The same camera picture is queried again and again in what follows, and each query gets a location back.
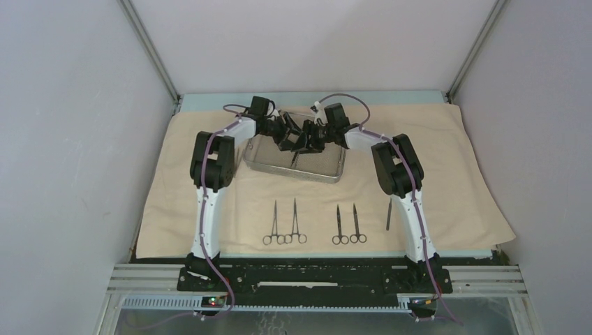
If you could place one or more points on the aluminium frame rail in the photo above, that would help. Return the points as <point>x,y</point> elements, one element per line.
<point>155,287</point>

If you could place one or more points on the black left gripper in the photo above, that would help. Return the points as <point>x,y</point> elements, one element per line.
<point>290,128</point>

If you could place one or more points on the metal hemostat clamp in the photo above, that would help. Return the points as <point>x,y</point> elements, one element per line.
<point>295,234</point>
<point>274,235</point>

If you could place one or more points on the metal surgical scissors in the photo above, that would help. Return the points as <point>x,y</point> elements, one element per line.
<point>357,237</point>

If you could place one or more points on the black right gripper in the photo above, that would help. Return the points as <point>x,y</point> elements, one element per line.
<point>312,146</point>

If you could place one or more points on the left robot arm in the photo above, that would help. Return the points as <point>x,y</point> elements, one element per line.
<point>212,166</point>

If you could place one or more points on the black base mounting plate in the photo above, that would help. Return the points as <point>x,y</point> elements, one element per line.
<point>314,275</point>

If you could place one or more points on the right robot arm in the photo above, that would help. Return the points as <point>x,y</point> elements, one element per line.
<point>398,170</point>

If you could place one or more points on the beige cloth wrap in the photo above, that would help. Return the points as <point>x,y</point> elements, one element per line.
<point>461,215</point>

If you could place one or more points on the metal surgical instrument tray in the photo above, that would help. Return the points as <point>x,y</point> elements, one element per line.
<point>261,154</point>

